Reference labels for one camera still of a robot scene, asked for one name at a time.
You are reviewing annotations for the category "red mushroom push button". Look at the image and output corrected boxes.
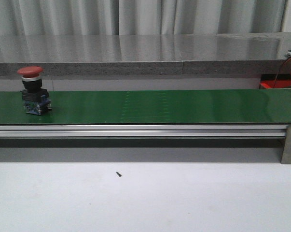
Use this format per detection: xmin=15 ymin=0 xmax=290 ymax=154
xmin=17 ymin=66 xmax=52 ymax=116

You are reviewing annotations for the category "grey stone shelf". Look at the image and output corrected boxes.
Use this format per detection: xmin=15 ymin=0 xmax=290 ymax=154
xmin=0 ymin=32 xmax=291 ymax=76

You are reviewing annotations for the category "red plastic bin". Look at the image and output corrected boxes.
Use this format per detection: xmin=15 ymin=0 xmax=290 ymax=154
xmin=259 ymin=74 xmax=291 ymax=89

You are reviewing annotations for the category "green conveyor belt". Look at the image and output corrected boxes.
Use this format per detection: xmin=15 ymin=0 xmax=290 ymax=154
xmin=0 ymin=88 xmax=291 ymax=125

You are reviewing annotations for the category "grey pleated curtain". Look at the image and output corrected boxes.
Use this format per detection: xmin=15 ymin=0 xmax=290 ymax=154
xmin=0 ymin=0 xmax=287 ymax=36

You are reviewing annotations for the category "aluminium conveyor frame rail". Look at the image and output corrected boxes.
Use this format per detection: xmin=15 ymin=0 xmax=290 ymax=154
xmin=0 ymin=124 xmax=287 ymax=137

